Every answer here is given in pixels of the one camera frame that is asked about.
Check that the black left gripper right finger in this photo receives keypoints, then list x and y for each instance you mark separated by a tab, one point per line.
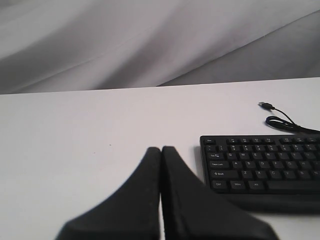
192	211

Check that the grey wrinkled backdrop cloth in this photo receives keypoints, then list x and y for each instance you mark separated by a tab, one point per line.
73	45

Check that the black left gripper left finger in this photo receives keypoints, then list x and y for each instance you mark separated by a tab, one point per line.
130	213

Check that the black acer keyboard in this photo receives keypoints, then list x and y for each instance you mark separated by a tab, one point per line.
264	173

